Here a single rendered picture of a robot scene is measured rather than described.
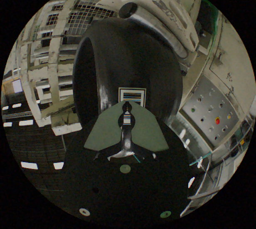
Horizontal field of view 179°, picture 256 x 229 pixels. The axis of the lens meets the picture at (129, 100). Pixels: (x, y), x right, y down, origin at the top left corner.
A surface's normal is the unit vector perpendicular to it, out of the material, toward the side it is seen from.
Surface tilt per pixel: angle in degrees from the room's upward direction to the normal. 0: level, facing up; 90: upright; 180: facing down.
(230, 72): 90
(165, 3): 90
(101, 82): 97
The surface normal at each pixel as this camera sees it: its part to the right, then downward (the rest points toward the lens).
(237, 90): -0.74, 0.15
